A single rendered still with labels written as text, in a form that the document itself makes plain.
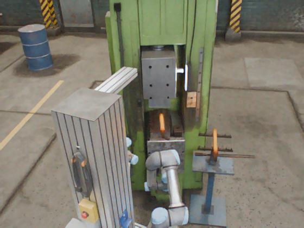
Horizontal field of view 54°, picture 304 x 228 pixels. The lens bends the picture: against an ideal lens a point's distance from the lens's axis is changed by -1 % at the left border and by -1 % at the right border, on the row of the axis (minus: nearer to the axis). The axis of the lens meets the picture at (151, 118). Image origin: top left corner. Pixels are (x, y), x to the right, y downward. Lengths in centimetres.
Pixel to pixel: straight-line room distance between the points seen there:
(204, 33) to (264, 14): 607
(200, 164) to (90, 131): 179
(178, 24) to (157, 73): 45
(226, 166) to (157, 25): 146
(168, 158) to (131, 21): 120
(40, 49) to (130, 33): 462
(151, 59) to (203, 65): 52
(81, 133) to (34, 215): 247
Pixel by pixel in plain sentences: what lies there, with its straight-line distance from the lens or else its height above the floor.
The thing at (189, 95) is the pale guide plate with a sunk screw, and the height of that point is 132.
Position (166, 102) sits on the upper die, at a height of 132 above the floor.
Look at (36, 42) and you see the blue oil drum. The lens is 709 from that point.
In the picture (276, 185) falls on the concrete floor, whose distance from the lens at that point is 405.
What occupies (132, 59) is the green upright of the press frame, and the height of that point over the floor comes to 170.
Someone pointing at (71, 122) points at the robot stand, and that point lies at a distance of 143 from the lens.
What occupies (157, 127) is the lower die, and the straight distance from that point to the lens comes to 305.
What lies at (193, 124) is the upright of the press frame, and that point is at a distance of 315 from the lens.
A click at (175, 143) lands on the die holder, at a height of 89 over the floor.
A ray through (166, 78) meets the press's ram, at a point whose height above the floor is 157.
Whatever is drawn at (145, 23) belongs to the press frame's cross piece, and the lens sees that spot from 267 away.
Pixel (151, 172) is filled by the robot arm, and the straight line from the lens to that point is 234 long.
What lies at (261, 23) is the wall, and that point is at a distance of 879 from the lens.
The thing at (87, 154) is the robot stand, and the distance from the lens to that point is 152.
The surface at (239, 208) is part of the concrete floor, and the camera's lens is 368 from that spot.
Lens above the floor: 276
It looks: 34 degrees down
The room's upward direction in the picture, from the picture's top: 2 degrees counter-clockwise
